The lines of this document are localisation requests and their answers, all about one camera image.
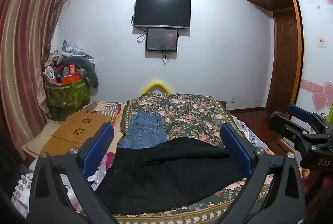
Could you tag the person's right hand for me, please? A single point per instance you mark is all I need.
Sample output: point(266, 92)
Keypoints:
point(304, 177)

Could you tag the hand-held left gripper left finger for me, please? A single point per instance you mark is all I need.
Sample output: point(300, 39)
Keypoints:
point(97, 151)

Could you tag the orange box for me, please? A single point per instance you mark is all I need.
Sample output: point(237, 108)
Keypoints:
point(70, 79)

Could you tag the striped pink curtain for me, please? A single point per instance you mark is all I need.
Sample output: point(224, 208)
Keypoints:
point(23, 44)

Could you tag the green storage bag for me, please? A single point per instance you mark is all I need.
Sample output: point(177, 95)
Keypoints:
point(67, 95)

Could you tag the wooden folding table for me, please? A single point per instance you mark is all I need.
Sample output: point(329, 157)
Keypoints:
point(70, 127)

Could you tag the grey pillow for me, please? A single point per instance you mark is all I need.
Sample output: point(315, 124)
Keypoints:
point(88, 70)

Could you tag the striped bedding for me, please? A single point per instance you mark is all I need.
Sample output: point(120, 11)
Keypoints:
point(109, 109)

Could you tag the black pants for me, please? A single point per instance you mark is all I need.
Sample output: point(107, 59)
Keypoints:
point(169, 174)

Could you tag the blue jeans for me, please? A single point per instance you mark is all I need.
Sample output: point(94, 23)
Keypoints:
point(145, 130)

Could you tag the small black wall monitor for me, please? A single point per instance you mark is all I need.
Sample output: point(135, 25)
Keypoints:
point(161, 39)

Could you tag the yellow foam hoop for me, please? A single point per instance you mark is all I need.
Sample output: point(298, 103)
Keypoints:
point(156, 82)

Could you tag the white wall socket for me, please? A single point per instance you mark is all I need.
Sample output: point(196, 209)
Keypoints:
point(233, 100)

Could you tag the brown wooden door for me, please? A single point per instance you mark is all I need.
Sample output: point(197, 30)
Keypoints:
point(283, 62)

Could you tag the red white sticker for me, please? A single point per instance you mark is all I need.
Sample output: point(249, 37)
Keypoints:
point(321, 41)

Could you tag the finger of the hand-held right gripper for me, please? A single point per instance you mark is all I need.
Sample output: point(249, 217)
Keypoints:
point(299, 111)
point(288, 126)

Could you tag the white printed sheet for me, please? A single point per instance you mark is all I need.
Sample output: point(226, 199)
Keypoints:
point(249, 135)

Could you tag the white heart-print wardrobe door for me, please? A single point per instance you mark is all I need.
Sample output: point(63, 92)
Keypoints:
point(314, 70)

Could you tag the small red box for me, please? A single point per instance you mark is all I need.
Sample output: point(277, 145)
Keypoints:
point(72, 69)

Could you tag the black wall television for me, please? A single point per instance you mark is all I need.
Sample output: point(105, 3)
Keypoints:
point(161, 12)

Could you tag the floral blanket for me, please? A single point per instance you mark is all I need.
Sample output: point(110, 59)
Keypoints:
point(192, 114)

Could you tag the beige mat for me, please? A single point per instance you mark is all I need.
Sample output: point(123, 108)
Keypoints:
point(39, 138)

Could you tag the pile of clothes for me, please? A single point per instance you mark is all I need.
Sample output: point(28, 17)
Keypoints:
point(70, 49)

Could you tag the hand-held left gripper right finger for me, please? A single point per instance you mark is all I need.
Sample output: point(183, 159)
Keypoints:
point(238, 153)

